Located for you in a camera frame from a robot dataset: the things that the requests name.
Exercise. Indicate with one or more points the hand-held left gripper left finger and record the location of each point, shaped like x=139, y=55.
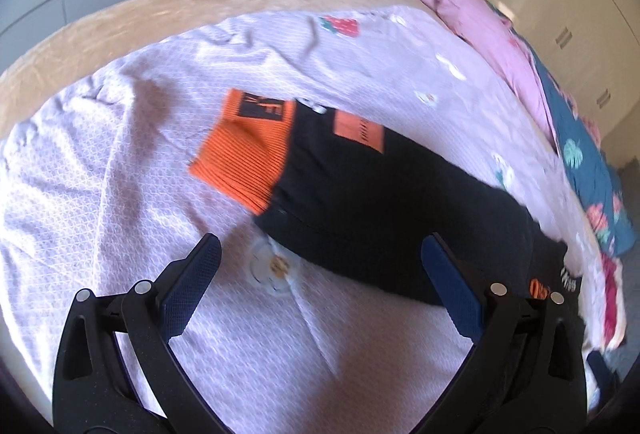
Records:
x=192, y=284

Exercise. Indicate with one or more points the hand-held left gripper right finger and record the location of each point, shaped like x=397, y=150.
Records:
x=452, y=284

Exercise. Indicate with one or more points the black and orange garment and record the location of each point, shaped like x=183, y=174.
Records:
x=375, y=194

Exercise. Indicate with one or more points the purple strawberry print bedsheet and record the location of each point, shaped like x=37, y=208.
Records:
x=150, y=164

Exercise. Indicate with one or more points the red patterned cloth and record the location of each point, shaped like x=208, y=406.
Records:
x=612, y=299

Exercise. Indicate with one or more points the blue floral quilt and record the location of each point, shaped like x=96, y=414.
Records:
x=585, y=164

